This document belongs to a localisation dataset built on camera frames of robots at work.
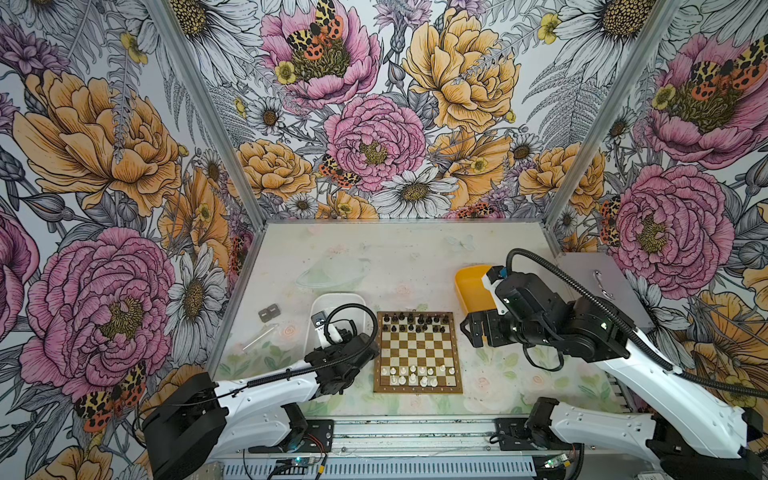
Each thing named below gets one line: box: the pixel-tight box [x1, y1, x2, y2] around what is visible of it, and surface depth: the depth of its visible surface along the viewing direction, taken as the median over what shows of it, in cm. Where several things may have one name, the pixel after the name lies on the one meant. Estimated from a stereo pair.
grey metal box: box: [556, 251, 655, 330], surface depth 85 cm
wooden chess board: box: [373, 311, 463, 393], surface depth 88 cm
